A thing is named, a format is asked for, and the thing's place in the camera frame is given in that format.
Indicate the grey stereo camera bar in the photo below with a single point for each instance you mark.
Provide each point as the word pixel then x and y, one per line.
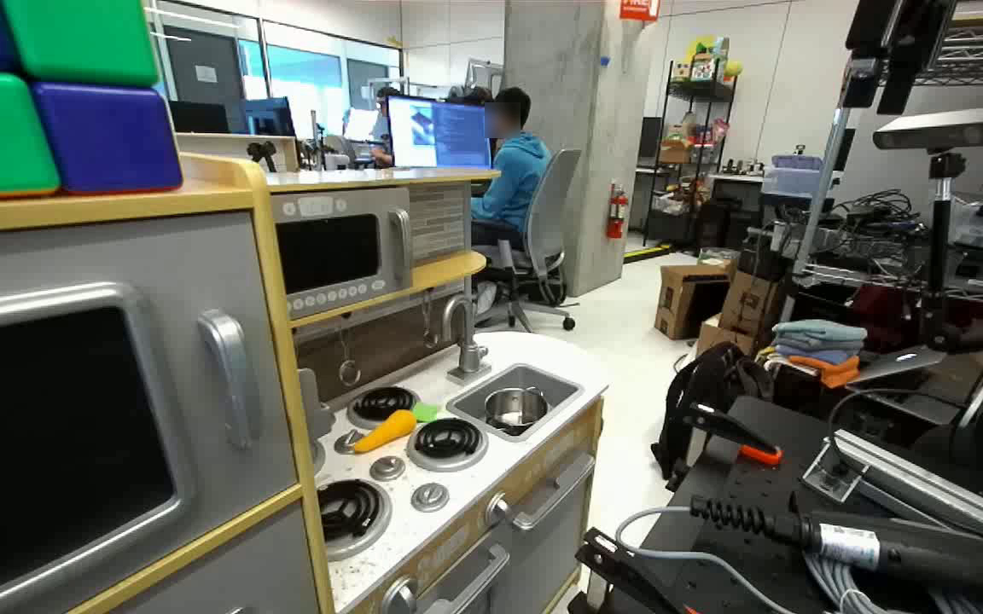
pixel 953 126

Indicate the small silver stovetop knob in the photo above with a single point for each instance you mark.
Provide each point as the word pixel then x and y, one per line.
pixel 387 469
pixel 344 446
pixel 428 494

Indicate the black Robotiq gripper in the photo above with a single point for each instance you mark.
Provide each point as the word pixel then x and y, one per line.
pixel 923 21

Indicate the aluminium extrusion rail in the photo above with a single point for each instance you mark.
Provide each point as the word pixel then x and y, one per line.
pixel 937 488

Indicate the monitor with blue screen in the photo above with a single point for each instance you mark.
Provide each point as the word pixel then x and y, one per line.
pixel 464 134

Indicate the silver toy faucet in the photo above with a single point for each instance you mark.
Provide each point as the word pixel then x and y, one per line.
pixel 464 336

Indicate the black backpack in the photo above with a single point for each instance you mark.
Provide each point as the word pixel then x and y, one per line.
pixel 699 396

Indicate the small metal bracket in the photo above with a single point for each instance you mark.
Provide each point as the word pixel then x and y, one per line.
pixel 835 473

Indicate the flat orange object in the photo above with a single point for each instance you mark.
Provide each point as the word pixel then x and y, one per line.
pixel 826 371

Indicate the round silver oven knob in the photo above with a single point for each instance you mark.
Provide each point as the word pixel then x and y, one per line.
pixel 501 506
pixel 398 596

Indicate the low cardboard box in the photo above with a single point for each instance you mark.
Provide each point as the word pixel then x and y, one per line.
pixel 726 340

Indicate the red fire extinguisher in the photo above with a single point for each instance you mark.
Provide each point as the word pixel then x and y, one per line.
pixel 618 216

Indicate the black cylindrical tool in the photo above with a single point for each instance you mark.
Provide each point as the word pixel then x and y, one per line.
pixel 937 565

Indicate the grey cabinet door with window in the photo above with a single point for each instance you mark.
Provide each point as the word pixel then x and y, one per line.
pixel 59 259

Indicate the orange carrot plush toy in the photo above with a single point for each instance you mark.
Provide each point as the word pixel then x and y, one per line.
pixel 383 430

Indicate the folded blue cloth stack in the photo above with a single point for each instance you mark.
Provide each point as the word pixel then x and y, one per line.
pixel 822 340

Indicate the grey toy sink basin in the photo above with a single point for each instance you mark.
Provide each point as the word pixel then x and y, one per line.
pixel 468 399

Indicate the black toy stove burner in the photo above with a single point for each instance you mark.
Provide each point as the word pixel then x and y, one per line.
pixel 378 396
pixel 351 514
pixel 444 442

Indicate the open brown cardboard box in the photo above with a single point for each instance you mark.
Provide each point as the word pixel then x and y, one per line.
pixel 691 301

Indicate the grey laptop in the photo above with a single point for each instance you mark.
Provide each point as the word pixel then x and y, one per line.
pixel 894 361

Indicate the printed cardboard box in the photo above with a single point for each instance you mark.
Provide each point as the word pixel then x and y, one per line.
pixel 753 306

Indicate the grey toy microwave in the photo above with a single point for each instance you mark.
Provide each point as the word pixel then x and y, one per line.
pixel 344 249

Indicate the black camera stand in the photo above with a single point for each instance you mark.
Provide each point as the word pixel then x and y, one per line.
pixel 942 225

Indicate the hanging toy utensil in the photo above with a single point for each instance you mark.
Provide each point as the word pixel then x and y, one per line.
pixel 351 365

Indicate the monitor with white screen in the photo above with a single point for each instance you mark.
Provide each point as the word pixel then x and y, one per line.
pixel 412 131

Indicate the translucent plastic storage bin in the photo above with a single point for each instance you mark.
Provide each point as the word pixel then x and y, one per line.
pixel 800 174

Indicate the wooden toy kitchen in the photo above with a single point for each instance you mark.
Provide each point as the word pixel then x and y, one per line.
pixel 400 530

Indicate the black computer monitor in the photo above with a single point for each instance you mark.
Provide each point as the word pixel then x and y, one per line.
pixel 268 118

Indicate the light grey slanted pole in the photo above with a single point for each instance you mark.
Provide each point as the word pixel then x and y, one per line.
pixel 832 189

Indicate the red wall sign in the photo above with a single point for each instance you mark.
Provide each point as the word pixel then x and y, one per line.
pixel 640 7

